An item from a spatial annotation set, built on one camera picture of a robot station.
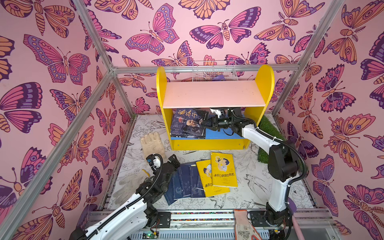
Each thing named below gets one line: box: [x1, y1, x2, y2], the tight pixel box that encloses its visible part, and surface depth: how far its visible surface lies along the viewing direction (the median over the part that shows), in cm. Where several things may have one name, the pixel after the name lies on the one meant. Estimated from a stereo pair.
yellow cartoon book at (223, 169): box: [210, 152, 238, 187], surface depth 89 cm
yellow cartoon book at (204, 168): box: [195, 159, 231, 198], surface depth 85 cm
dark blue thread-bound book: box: [163, 182, 178, 206], surface depth 83 cm
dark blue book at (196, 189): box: [189, 164, 206, 198], surface depth 84 cm
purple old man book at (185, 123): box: [170, 108, 210, 139], surface depth 88 cm
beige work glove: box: [141, 131, 166, 162], surface depth 105 cm
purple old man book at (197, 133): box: [170, 127, 206, 139], surface depth 89 cm
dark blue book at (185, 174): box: [178, 165, 192, 197], surface depth 85 cm
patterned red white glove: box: [234, 209, 262, 240], surface depth 71 cm
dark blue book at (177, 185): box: [172, 167, 185, 201], surface depth 83 cm
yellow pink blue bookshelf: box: [156, 64, 275, 151], surface depth 85 cm
